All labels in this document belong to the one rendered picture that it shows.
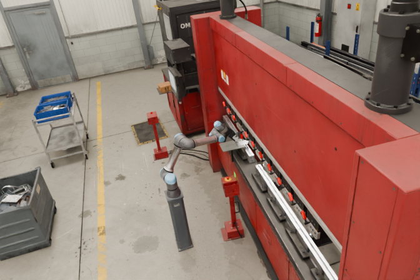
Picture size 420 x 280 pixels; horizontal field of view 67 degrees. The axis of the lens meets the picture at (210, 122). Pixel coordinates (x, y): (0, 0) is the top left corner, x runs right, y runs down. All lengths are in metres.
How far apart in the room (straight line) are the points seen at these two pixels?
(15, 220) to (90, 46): 6.55
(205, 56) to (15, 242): 3.17
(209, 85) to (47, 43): 6.56
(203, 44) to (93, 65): 6.43
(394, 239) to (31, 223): 3.83
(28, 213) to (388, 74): 3.84
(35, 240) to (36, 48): 6.54
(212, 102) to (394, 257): 3.36
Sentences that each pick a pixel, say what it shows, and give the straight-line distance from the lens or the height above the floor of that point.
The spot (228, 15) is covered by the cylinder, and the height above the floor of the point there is 2.34.
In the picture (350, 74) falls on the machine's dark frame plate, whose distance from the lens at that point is 2.01.
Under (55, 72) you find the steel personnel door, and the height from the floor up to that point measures 0.38.
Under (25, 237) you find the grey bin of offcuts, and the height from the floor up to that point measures 0.28.
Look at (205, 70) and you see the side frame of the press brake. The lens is 4.17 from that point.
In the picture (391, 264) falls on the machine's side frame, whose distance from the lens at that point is 1.41.
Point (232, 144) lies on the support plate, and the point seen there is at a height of 1.00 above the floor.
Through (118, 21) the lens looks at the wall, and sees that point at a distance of 9.86.
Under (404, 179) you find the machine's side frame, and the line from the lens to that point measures 1.22.
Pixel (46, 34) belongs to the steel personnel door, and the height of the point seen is 1.43.
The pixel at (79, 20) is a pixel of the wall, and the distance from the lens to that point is 9.89.
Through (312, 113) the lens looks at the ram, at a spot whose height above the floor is 2.10.
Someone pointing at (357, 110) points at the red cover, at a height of 2.30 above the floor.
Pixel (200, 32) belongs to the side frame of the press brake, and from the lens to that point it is 4.03.
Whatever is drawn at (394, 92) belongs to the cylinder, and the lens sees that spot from 1.57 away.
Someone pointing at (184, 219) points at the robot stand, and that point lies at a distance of 3.66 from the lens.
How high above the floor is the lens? 3.02
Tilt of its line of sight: 29 degrees down
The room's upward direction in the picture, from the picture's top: 7 degrees counter-clockwise
